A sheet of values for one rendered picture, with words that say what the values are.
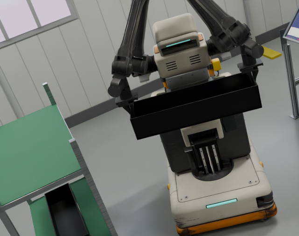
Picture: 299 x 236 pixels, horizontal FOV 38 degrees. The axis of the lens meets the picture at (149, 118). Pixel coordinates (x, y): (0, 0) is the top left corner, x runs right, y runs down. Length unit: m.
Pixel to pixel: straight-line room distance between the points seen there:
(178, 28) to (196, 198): 1.08
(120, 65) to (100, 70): 2.69
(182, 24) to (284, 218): 1.39
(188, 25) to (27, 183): 1.07
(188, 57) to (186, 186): 0.93
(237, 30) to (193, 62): 0.45
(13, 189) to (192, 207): 1.08
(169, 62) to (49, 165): 0.79
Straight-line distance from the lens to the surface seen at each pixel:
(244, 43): 1.86
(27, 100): 4.53
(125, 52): 1.88
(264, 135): 3.60
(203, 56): 2.24
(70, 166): 2.10
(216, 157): 2.79
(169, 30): 2.15
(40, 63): 4.43
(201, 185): 2.77
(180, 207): 2.68
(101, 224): 2.66
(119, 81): 1.84
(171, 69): 2.25
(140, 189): 3.38
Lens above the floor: 2.00
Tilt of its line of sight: 28 degrees down
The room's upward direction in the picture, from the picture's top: 19 degrees counter-clockwise
